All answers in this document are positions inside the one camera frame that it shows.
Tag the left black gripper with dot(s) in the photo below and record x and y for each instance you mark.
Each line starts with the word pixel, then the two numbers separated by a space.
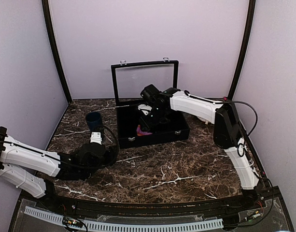
pixel 105 149

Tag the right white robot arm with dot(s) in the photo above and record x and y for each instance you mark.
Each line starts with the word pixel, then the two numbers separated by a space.
pixel 227 135

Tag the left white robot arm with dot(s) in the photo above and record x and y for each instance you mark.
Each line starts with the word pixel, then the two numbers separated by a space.
pixel 16 158

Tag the black front rail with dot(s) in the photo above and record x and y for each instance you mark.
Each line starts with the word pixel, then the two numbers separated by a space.
pixel 87 208

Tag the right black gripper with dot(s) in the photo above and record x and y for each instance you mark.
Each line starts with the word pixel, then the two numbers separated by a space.
pixel 148 123

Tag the left black frame post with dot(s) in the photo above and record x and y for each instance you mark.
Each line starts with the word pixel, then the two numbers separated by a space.
pixel 54 49

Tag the black storage box with lid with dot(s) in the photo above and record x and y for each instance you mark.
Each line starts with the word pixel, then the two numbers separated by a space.
pixel 129 112

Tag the dark blue cup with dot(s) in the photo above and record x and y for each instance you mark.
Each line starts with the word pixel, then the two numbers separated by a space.
pixel 94 120

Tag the maroon orange purple sock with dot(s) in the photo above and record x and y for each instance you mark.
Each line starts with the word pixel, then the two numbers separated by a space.
pixel 142 133

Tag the black frame post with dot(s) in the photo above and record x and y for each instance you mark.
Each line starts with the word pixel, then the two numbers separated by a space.
pixel 54 49
pixel 243 48

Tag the right black frame post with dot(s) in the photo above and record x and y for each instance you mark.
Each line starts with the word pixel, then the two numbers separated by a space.
pixel 243 48

